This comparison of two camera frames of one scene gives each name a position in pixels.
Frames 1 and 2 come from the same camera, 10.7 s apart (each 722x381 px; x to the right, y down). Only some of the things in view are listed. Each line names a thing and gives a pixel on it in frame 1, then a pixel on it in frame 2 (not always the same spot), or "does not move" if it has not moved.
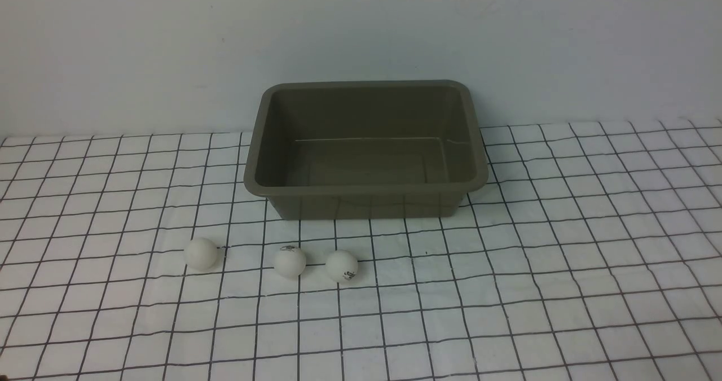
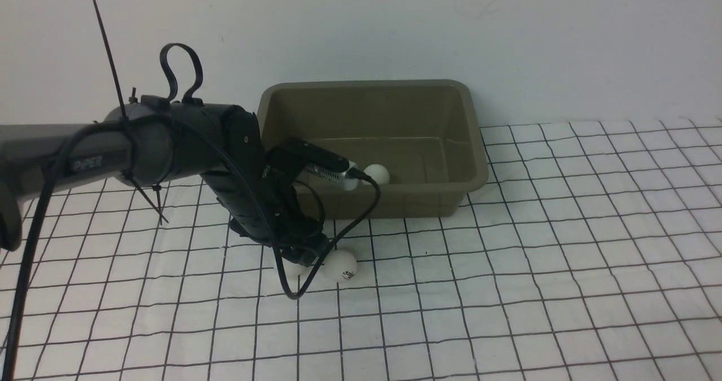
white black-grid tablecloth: x=592 y=252 does not move
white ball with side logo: x=342 y=266 does not move
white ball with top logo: x=290 y=261 does not move
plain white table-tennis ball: x=201 y=254 -> x=377 y=171
